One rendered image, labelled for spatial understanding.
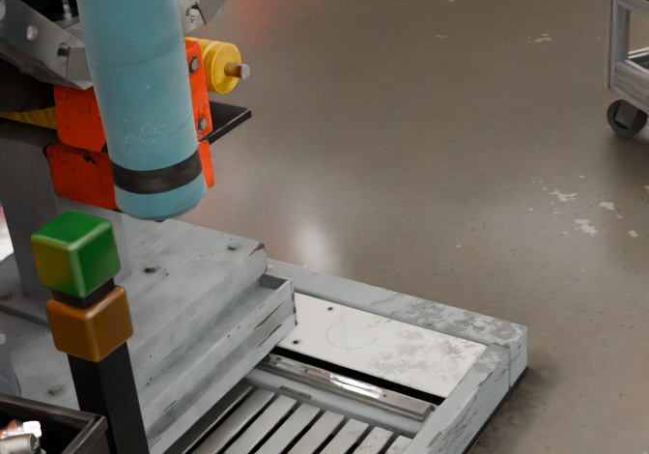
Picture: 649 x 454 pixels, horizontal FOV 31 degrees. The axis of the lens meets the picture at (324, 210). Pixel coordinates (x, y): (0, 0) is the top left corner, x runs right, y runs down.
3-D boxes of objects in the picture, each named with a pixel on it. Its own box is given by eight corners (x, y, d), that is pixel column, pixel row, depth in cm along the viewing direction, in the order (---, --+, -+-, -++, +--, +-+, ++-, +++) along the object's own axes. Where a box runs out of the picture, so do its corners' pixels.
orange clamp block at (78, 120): (48, 59, 119) (55, 143, 122) (106, 70, 115) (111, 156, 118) (96, 46, 125) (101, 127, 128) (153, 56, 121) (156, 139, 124)
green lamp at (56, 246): (79, 258, 77) (68, 206, 75) (126, 271, 75) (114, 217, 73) (37, 288, 74) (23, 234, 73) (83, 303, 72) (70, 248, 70)
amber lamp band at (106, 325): (94, 320, 80) (82, 270, 78) (138, 335, 78) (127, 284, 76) (52, 352, 77) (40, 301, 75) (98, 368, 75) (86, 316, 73)
